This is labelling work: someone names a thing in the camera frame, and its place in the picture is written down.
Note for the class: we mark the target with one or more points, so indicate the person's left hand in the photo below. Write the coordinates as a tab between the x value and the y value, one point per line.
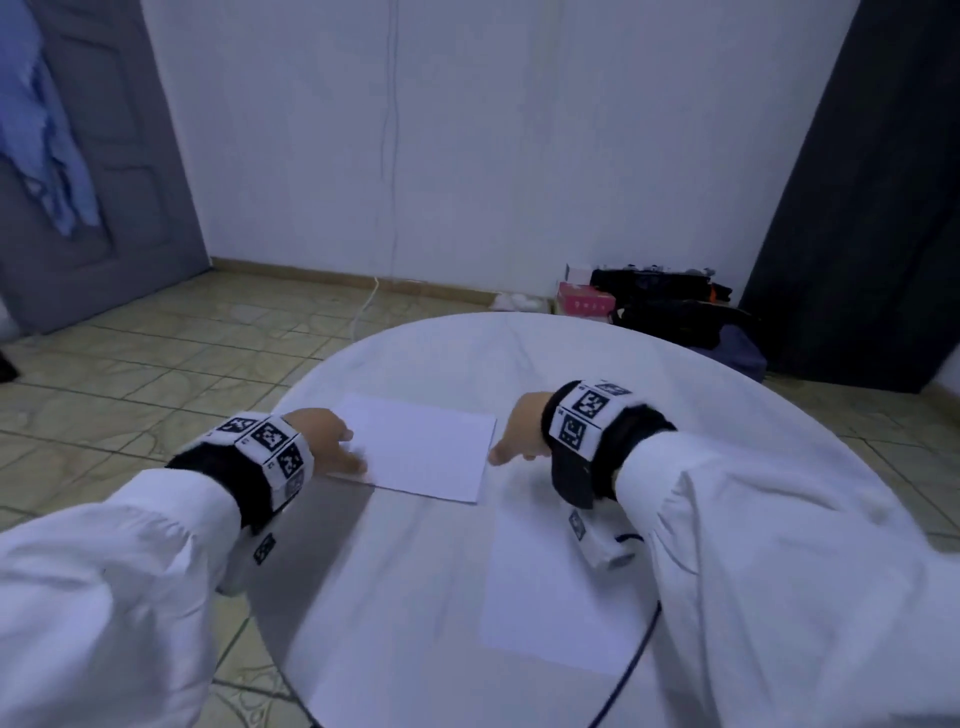
323	440

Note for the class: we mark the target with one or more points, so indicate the person's right hand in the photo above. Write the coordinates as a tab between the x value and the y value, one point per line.
525	428

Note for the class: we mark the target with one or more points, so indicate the white paper stack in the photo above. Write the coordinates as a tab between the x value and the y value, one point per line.
420	447

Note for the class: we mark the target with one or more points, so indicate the single white paper sheet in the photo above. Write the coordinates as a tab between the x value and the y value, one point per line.
548	600

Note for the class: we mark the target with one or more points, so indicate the person's left forearm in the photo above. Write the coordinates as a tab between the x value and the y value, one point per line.
105	600

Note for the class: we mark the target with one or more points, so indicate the person's right forearm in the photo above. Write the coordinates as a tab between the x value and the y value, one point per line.
795	585

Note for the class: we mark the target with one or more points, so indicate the black right wristband with markers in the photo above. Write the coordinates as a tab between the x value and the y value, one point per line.
600	435

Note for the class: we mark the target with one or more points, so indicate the black wristband with markers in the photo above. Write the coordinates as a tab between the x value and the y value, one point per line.
248	458
600	435

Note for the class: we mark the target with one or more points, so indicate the black left wristband with markers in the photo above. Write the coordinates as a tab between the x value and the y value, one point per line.
248	458

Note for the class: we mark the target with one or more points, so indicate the white item on floor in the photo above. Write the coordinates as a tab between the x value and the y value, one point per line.
521	302

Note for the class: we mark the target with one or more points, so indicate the pink box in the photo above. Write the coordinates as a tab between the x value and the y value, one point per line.
585	302

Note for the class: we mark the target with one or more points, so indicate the black bag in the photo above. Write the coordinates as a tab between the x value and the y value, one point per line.
668	308

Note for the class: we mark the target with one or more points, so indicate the blue suitcase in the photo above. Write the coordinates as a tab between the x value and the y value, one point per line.
738	353

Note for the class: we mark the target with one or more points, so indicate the grey door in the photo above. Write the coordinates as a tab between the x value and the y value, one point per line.
135	210

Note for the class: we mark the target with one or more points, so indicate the black wardrobe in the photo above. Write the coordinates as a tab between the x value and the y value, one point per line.
870	195

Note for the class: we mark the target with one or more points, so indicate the blue hanging cloth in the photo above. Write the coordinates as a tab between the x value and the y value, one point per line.
38	120

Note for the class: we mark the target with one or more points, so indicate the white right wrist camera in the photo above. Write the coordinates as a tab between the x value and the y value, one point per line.
600	537

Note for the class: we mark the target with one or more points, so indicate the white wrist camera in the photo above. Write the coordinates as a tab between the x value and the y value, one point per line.
600	537
252	558

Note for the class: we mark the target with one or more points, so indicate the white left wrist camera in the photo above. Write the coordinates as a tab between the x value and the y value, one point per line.
252	558

